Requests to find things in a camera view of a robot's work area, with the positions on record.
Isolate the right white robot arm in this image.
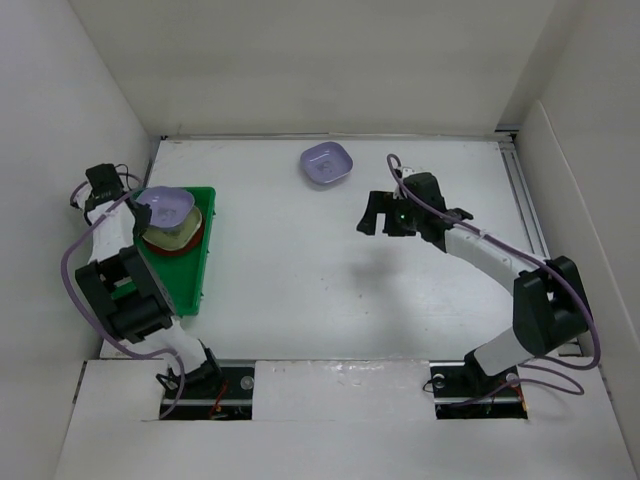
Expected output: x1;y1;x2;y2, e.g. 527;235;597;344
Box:
356;168;595;397

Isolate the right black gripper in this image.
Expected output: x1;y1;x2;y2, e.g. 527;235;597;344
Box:
356;190;423;237

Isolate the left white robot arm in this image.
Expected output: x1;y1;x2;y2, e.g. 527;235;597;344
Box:
61;164;224;397

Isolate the green plastic bin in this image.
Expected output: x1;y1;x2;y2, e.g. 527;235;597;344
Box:
134;186;216;317

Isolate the green square dish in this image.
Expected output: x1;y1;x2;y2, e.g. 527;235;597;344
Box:
142;207;202;251

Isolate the purple square dish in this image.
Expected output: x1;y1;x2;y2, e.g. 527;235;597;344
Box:
299;141;354;186
136;186;195;229

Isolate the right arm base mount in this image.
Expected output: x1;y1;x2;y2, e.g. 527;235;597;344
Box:
423;361;528;420

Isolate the red round plate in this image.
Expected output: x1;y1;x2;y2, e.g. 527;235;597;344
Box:
142;223;205;257

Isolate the right aluminium frame rail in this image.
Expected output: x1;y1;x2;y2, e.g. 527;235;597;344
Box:
495;130;584;357

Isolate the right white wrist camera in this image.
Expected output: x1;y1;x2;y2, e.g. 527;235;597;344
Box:
392;167;417;181

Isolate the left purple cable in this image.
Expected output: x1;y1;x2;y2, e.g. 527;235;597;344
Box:
59;164;187;420

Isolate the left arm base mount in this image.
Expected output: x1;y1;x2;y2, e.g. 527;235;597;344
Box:
159;362;255;421

